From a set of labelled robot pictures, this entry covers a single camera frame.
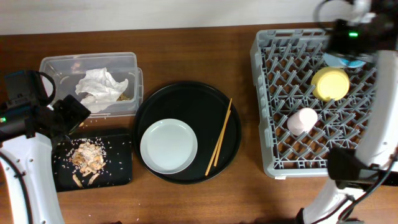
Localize grey dishwasher rack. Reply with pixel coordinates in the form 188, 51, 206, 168
250, 29, 377, 179

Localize black rectangular tray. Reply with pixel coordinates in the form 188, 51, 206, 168
52, 129, 132, 192

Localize white napkin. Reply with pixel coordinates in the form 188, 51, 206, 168
75, 67, 129, 113

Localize yellow bowl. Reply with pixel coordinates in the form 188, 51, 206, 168
311, 67, 350, 101

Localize rice and food scraps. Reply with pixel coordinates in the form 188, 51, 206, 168
60, 136, 125, 189

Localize black round tray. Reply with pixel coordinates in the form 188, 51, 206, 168
132, 82, 242, 185

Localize grey plate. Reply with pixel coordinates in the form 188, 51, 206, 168
140, 119, 198, 174

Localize pink cup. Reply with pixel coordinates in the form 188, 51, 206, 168
287, 108, 318, 136

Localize wooden chopstick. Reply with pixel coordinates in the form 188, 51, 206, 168
213, 98, 233, 167
205, 110, 231, 176

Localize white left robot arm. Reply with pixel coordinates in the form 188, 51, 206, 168
1, 95, 90, 223

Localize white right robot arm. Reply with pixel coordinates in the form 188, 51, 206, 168
295, 7, 397, 223

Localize blue cup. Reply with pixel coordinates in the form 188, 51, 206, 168
323, 53, 366, 68

